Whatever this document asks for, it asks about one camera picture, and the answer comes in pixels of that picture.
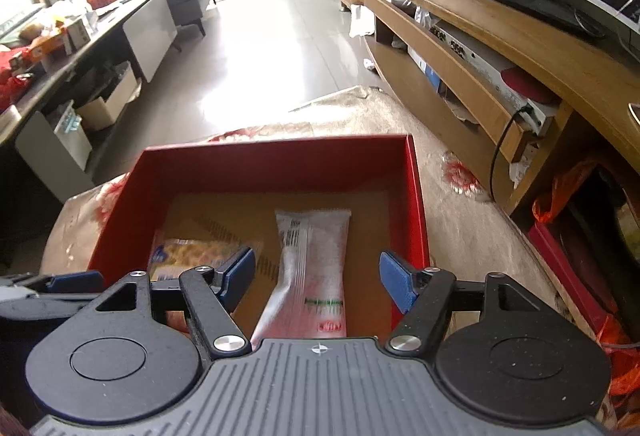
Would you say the silver white snack packet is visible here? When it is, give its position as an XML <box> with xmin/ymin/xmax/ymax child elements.
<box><xmin>250</xmin><ymin>210</ymin><xmax>352</xmax><ymax>347</ymax></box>

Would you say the floral beige tablecloth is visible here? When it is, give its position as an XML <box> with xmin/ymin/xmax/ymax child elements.
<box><xmin>40</xmin><ymin>86</ymin><xmax>568</xmax><ymax>314</ymax></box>

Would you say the silver media player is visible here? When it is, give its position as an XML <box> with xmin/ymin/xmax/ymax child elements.
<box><xmin>414</xmin><ymin>7</ymin><xmax>560</xmax><ymax>137</ymax></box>

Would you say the red cardboard box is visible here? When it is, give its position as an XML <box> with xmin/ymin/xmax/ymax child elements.
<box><xmin>89</xmin><ymin>134</ymin><xmax>428</xmax><ymax>338</ymax></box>

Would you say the cardboard storage box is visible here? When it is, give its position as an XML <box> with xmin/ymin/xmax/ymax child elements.
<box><xmin>76</xmin><ymin>60</ymin><xmax>141</xmax><ymax>132</ymax></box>

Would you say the black power cable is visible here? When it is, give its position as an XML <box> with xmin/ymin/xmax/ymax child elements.
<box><xmin>488</xmin><ymin>104</ymin><xmax>534</xmax><ymax>203</ymax></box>

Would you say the clear yellow cracker packet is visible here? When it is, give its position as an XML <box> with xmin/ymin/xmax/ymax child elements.
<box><xmin>146</xmin><ymin>230</ymin><xmax>265</xmax><ymax>281</ymax></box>

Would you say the long dark side table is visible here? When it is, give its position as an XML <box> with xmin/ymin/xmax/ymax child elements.
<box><xmin>1</xmin><ymin>0</ymin><xmax>177</xmax><ymax>202</ymax></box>

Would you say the orange plastic bag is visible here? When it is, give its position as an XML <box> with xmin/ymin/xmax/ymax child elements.
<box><xmin>528</xmin><ymin>158</ymin><xmax>639</xmax><ymax>428</ymax></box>

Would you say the wooden TV cabinet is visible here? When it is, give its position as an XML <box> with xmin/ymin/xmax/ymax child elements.
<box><xmin>327</xmin><ymin>0</ymin><xmax>640</xmax><ymax>217</ymax></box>

